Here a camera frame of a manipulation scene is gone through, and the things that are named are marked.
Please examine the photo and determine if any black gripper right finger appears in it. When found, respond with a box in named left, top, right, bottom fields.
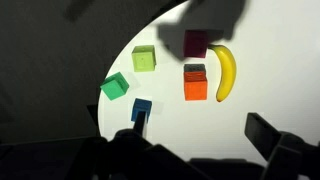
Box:
left=244, top=112, right=281, bottom=160

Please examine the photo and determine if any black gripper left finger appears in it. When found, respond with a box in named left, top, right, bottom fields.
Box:
left=133, top=111, right=146, bottom=135

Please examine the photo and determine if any pink block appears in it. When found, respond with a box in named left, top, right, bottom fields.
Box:
left=183, top=30, right=208, bottom=58

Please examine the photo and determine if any blue block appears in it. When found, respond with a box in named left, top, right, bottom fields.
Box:
left=131, top=98, right=152, bottom=122

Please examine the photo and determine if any lime green block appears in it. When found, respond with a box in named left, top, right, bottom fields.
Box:
left=131, top=45, right=156, bottom=72

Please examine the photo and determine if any orange block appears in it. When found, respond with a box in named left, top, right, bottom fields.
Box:
left=184, top=71, right=208, bottom=101

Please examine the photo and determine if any grey block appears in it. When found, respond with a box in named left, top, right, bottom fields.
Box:
left=184, top=64, right=206, bottom=73

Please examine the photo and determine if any yellow banana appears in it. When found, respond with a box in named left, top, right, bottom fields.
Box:
left=210, top=45, right=237, bottom=102

